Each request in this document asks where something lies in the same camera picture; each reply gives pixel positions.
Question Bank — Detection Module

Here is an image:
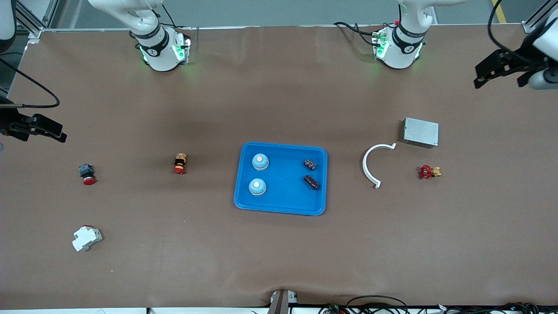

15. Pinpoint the red pushbutton blue block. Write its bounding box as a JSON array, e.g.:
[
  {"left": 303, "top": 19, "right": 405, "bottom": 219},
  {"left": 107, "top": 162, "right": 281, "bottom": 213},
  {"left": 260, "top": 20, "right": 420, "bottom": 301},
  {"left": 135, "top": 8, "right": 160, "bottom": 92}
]
[{"left": 78, "top": 164, "right": 96, "bottom": 186}]

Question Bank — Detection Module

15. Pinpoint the silver metal box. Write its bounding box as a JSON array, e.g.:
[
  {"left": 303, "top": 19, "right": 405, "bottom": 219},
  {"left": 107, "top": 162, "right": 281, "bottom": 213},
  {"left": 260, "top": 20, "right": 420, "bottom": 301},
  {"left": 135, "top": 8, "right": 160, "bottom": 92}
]
[{"left": 402, "top": 117, "right": 439, "bottom": 149}]

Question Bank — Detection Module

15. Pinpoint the white circuit breaker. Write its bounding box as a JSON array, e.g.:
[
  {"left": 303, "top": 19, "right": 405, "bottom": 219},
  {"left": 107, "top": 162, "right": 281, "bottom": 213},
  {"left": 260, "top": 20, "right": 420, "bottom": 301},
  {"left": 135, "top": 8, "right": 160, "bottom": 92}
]
[{"left": 72, "top": 225, "right": 103, "bottom": 253}]

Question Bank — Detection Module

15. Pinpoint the brass valve red handwheel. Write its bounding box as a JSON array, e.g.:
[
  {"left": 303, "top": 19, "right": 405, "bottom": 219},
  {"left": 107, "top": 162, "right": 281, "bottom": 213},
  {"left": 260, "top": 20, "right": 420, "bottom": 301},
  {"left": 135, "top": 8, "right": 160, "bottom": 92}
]
[{"left": 419, "top": 164, "right": 442, "bottom": 180}]

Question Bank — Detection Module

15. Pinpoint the white curved pipe clamp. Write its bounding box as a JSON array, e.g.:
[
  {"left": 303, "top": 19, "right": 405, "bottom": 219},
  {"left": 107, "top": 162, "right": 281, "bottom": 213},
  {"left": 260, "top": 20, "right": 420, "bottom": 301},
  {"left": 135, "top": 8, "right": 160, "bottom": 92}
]
[{"left": 362, "top": 143, "right": 397, "bottom": 189}]

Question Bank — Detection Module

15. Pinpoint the blue plastic tray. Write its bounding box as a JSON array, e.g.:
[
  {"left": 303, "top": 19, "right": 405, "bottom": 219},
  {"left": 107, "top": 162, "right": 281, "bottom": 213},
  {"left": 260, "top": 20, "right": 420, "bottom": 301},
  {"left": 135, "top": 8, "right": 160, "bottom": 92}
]
[{"left": 234, "top": 142, "right": 328, "bottom": 216}]

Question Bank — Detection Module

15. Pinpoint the aluminium frame post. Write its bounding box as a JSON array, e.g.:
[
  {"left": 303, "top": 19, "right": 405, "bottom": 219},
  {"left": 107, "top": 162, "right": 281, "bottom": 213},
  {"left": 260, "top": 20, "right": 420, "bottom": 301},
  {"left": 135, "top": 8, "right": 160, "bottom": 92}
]
[
  {"left": 522, "top": 0, "right": 558, "bottom": 34},
  {"left": 13, "top": 0, "right": 59, "bottom": 44}
]

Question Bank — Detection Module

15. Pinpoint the black arm base cable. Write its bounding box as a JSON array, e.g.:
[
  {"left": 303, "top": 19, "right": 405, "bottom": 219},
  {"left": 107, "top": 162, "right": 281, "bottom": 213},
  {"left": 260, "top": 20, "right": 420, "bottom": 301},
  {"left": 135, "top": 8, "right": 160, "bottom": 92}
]
[{"left": 333, "top": 22, "right": 380, "bottom": 46}]

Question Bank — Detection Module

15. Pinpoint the black cable bundle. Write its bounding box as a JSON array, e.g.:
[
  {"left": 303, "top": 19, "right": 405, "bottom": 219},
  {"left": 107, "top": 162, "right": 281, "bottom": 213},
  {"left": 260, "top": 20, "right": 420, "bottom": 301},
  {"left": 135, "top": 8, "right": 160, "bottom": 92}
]
[{"left": 436, "top": 302, "right": 543, "bottom": 314}]

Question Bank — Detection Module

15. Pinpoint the black looped cable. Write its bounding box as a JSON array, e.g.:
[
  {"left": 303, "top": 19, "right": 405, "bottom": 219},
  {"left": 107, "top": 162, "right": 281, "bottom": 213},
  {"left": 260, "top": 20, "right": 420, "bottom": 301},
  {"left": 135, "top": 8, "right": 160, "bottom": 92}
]
[{"left": 320, "top": 295, "right": 410, "bottom": 314}]

